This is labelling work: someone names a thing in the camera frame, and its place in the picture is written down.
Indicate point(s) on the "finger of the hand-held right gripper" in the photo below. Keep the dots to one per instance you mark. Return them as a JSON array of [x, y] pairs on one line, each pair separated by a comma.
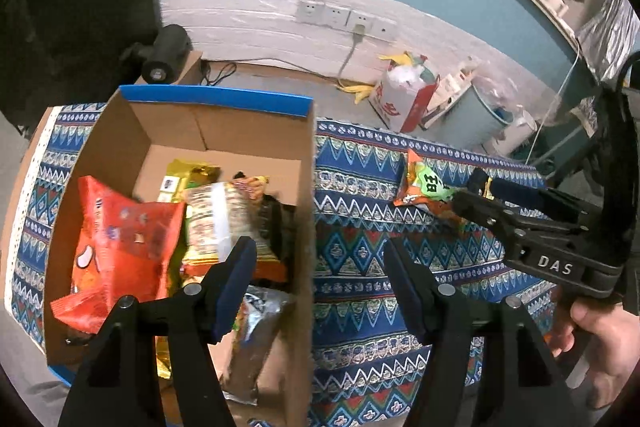
[[520, 193], [485, 212]]

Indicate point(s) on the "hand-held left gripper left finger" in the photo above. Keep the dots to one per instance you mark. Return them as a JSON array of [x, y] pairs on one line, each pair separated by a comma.
[[232, 287]]

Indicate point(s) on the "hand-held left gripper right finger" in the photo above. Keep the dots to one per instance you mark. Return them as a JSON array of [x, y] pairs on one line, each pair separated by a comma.
[[402, 287]]

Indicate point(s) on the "dark foil snack packet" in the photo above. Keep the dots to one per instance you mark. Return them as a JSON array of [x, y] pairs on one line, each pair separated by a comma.
[[255, 347]]

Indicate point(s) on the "orange snack bag green label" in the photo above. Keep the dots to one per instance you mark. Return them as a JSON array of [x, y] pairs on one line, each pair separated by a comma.
[[425, 187]]

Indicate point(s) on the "clear cracker packet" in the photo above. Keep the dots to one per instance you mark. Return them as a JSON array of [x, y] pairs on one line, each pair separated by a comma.
[[220, 217]]

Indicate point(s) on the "gold snack packet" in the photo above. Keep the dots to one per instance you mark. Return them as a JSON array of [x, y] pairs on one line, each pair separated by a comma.
[[192, 174]]

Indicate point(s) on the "red snack bag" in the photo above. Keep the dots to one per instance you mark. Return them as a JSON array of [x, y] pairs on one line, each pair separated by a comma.
[[120, 247]]

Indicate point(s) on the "cardboard box with blue rim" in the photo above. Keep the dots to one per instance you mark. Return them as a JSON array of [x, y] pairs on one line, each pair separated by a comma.
[[230, 127]]

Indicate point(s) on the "person's right hand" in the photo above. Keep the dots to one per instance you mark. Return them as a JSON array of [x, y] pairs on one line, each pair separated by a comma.
[[600, 347]]

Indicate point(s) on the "white container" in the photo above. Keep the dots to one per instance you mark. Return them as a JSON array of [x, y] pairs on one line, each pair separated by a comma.
[[522, 119]]

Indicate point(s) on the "blue patterned blanket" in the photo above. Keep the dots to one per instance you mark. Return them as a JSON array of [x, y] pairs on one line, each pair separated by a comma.
[[360, 227]]

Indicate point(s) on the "light blue bin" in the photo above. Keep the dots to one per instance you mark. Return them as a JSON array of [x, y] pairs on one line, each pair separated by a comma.
[[475, 122]]

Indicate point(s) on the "white paper package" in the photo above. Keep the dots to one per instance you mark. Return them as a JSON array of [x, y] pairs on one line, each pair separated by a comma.
[[450, 92]]

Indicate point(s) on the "yellow banana peel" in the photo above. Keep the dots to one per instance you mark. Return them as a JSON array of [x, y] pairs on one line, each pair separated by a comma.
[[357, 92], [395, 58]]

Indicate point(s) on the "silver curtain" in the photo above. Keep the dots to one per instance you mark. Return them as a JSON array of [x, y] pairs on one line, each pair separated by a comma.
[[605, 17]]

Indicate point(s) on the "small brown cardboard box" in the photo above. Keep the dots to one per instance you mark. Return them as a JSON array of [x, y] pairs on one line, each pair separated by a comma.
[[189, 69]]

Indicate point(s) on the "dark furniture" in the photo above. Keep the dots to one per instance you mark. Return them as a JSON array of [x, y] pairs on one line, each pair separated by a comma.
[[70, 7]]

